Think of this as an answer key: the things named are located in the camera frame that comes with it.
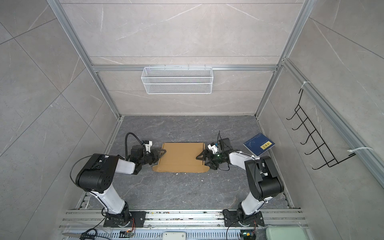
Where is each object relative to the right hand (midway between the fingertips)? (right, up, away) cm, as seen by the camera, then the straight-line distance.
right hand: (201, 160), depth 89 cm
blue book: (+42, +8, +15) cm, 46 cm away
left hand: (-23, +5, +6) cm, 24 cm away
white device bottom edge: (-13, -30, -21) cm, 39 cm away
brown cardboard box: (-12, +2, -2) cm, 12 cm away
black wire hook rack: (+52, +11, -24) cm, 59 cm away
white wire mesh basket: (-16, +52, +12) cm, 56 cm away
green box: (+39, -29, -21) cm, 53 cm away
